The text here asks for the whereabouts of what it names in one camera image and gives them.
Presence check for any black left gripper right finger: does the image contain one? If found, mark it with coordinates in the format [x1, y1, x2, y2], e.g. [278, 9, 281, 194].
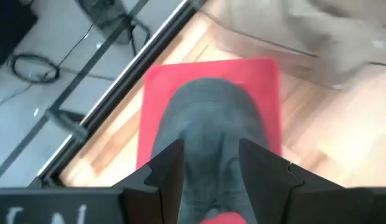
[238, 138, 348, 224]

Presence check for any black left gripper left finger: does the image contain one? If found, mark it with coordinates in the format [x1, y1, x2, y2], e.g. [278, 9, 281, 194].
[113, 139, 185, 224]

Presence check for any dark green baseball cap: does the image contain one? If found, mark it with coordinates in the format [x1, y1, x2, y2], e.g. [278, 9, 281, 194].
[151, 77, 268, 224]

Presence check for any red flat tray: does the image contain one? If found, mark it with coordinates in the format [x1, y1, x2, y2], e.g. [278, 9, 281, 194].
[136, 58, 283, 170]

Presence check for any clear plastic bin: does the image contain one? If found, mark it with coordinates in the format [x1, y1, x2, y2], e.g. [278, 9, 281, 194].
[195, 0, 386, 91]

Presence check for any black box on floor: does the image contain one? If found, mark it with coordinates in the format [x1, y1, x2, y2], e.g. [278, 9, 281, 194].
[0, 0, 39, 67]

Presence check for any black frame clamp post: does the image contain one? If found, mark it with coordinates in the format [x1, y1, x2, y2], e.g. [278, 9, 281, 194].
[45, 108, 89, 142]

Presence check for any thin black floor cable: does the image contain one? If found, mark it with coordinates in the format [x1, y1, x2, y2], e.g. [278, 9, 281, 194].
[55, 23, 95, 68]

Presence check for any coiled black cable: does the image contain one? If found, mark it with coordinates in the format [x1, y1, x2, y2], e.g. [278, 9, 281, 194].
[9, 53, 60, 84]

